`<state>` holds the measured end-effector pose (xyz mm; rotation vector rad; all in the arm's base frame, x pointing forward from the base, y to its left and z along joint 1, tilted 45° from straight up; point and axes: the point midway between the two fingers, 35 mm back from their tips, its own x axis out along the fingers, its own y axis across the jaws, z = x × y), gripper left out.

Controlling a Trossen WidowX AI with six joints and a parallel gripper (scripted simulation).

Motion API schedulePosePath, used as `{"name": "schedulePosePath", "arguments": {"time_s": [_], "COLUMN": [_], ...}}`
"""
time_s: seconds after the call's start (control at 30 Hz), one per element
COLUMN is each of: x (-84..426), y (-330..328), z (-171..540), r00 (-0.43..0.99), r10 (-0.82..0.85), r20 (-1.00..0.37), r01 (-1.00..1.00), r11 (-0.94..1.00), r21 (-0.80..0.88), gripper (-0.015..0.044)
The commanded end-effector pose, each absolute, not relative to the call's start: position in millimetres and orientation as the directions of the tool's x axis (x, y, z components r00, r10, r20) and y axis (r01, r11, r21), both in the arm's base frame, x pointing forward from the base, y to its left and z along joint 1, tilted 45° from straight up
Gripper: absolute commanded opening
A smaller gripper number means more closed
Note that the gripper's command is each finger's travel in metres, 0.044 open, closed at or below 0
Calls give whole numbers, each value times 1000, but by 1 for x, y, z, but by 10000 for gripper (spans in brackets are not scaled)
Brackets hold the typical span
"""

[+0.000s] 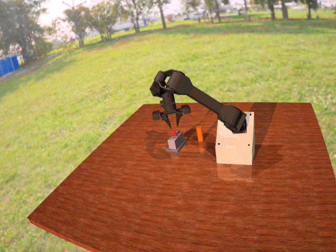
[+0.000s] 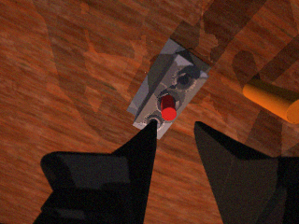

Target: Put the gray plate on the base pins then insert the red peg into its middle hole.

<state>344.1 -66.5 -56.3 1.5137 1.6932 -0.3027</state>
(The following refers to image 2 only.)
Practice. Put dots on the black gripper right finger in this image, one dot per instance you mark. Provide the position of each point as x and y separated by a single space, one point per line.
246 183

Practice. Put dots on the dark red peg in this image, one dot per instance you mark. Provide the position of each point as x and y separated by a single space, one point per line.
168 108

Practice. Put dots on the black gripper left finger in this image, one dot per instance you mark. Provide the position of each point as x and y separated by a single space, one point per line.
127 170

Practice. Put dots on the orange cylinder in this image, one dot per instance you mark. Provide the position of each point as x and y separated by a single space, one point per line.
280 101

